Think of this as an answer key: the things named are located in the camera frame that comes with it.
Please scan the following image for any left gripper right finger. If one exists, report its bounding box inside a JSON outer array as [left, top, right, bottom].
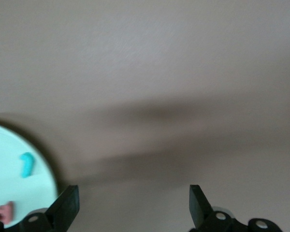
[[189, 185, 283, 232]]

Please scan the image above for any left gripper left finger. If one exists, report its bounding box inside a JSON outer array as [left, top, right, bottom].
[[0, 185, 80, 232]]

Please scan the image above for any pink foam letter p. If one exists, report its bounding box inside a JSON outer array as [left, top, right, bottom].
[[0, 201, 15, 223]]

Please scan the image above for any cyan foam letter l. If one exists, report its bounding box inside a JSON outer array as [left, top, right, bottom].
[[19, 152, 37, 179]]

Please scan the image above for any green plate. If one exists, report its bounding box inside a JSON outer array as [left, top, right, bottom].
[[0, 120, 59, 229]]

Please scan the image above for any brown table cover sheet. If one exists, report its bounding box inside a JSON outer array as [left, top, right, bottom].
[[0, 0, 290, 232]]

